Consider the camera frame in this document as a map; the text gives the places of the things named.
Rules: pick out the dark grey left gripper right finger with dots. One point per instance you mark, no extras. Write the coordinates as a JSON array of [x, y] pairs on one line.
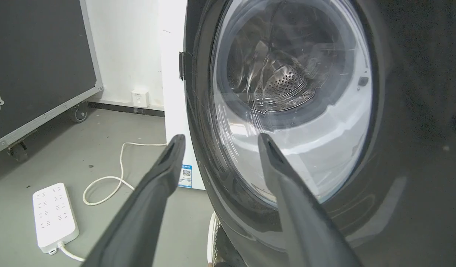
[[305, 222]]

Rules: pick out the dark round washing machine door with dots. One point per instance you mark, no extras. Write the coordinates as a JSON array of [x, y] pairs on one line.
[[398, 148]]

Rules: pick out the black flight case with aluminium edges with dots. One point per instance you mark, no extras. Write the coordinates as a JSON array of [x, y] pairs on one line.
[[35, 63]]

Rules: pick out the white power strip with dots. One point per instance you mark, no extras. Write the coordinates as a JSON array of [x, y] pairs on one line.
[[54, 218]]

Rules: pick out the blue white label sticker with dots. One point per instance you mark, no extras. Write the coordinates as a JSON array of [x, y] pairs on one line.
[[185, 176]]

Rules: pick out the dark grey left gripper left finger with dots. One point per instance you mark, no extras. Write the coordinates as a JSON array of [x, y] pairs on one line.
[[139, 218]]

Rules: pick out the white washing machine body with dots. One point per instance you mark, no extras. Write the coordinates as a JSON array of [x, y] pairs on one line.
[[174, 92]]

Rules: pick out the black caster wheel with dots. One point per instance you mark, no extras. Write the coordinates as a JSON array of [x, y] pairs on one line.
[[17, 150], [79, 112]]

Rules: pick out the white wall socket box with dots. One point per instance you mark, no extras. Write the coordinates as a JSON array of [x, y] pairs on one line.
[[140, 98]]

